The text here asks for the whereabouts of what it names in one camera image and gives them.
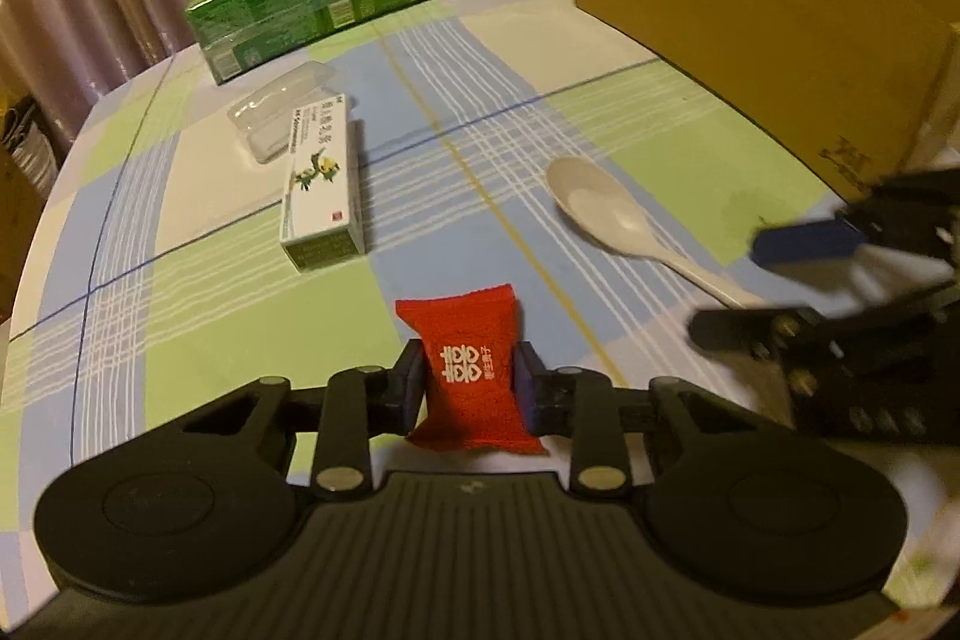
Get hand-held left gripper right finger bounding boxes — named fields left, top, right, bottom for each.
left=516, top=340, right=767, bottom=499

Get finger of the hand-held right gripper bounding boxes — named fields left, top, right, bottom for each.
left=687, top=280, right=960, bottom=365
left=751, top=166, right=960, bottom=271

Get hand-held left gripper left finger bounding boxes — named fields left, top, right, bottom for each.
left=178, top=338, right=429, bottom=499

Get small red packet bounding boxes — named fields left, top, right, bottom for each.
left=394, top=281, right=549, bottom=458

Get white plastic spoon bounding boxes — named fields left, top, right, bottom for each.
left=545, top=155, right=767, bottom=312

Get brown cardboard box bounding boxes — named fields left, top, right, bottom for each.
left=562, top=0, right=960, bottom=208

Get clear plastic container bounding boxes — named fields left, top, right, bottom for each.
left=226, top=60, right=345, bottom=166

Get checkered tablecloth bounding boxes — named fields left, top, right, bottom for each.
left=0, top=0, right=960, bottom=611

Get long white plant-print box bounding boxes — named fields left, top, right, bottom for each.
left=278, top=92, right=368, bottom=274

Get brown storage carton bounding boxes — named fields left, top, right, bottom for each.
left=0, top=149, right=50, bottom=320

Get white bucket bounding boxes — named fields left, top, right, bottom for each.
left=0, top=95, right=62, bottom=200

